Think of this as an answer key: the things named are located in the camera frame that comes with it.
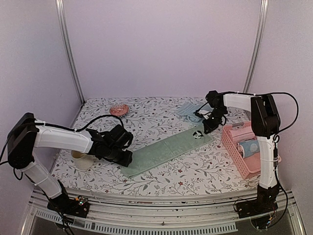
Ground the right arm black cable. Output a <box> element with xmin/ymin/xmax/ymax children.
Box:
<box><xmin>268</xmin><ymin>92</ymin><xmax>299</xmax><ymax>138</ymax></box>

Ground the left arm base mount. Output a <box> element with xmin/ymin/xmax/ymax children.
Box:
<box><xmin>47</xmin><ymin>193</ymin><xmax>90</xmax><ymax>218</ymax></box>

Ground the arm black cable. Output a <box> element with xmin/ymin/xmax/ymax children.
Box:
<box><xmin>36</xmin><ymin>114</ymin><xmax>125</xmax><ymax>133</ymax></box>
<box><xmin>268</xmin><ymin>92</ymin><xmax>299</xmax><ymax>138</ymax></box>

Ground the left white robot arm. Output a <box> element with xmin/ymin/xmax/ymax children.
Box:
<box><xmin>6</xmin><ymin>113</ymin><xmax>134</xmax><ymax>212</ymax></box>

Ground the cream ceramic mug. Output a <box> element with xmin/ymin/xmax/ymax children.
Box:
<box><xmin>71</xmin><ymin>150</ymin><xmax>94</xmax><ymax>171</ymax></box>

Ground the pink plastic basket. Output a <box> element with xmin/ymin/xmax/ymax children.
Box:
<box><xmin>221</xmin><ymin>122</ymin><xmax>282</xmax><ymax>179</ymax></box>

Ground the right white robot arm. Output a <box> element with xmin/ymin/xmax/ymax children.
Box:
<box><xmin>202</xmin><ymin>91</ymin><xmax>280</xmax><ymax>190</ymax></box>

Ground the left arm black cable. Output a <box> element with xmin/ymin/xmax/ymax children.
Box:
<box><xmin>36</xmin><ymin>114</ymin><xmax>125</xmax><ymax>133</ymax></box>

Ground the aluminium corner post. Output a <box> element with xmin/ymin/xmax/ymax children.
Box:
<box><xmin>243</xmin><ymin>0</ymin><xmax>269</xmax><ymax>93</ymax></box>
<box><xmin>55</xmin><ymin>0</ymin><xmax>86</xmax><ymax>105</ymax></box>

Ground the aluminium front rail frame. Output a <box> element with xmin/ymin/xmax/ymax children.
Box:
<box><xmin>22</xmin><ymin>188</ymin><xmax>306</xmax><ymax>235</ymax></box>

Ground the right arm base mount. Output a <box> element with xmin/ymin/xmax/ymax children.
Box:
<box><xmin>233</xmin><ymin>196</ymin><xmax>278</xmax><ymax>218</ymax></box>

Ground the right aluminium corner post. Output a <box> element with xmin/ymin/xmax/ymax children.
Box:
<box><xmin>243</xmin><ymin>0</ymin><xmax>269</xmax><ymax>93</ymax></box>

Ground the pink rolled towel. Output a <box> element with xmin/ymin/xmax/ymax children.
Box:
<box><xmin>228</xmin><ymin>126</ymin><xmax>255</xmax><ymax>144</ymax></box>

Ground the green panda towel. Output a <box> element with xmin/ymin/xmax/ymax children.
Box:
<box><xmin>120</xmin><ymin>126</ymin><xmax>214</xmax><ymax>178</ymax></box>

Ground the light blue rolled towel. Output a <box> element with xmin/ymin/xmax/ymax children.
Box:
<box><xmin>176</xmin><ymin>102</ymin><xmax>212</xmax><ymax>124</ymax></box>

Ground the blue rolled towel in basket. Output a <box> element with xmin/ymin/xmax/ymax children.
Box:
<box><xmin>237</xmin><ymin>140</ymin><xmax>260</xmax><ymax>158</ymax></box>

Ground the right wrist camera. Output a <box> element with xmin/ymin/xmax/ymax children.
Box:
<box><xmin>194</xmin><ymin>110</ymin><xmax>211</xmax><ymax>119</ymax></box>

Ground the left aluminium corner post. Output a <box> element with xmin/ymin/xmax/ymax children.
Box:
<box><xmin>55</xmin><ymin>0</ymin><xmax>86</xmax><ymax>105</ymax></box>

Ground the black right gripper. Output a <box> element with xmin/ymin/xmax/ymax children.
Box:
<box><xmin>203</xmin><ymin>107</ymin><xmax>228</xmax><ymax>133</ymax></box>

